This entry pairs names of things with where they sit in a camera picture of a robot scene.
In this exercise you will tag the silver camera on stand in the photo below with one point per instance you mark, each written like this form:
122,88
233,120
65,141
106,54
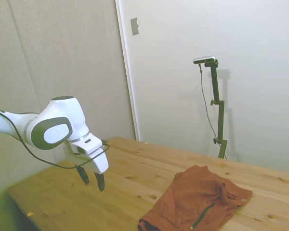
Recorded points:
204,59

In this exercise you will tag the grey wall switch plate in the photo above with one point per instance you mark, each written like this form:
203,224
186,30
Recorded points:
135,26

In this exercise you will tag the small yellow tape scrap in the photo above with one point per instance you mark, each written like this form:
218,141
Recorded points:
30,213

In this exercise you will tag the white door trim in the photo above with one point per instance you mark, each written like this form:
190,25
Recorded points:
128,72

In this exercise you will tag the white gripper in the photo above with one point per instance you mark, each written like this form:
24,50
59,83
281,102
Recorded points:
100,163

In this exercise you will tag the rust orange shorts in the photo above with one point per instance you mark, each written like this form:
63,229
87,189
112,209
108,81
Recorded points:
190,192

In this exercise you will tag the black camera stand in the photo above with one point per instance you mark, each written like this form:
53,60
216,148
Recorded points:
202,84

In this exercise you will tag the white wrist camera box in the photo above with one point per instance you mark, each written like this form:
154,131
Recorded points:
89,144

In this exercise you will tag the dark green camera stand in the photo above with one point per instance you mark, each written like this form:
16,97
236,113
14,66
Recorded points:
221,120

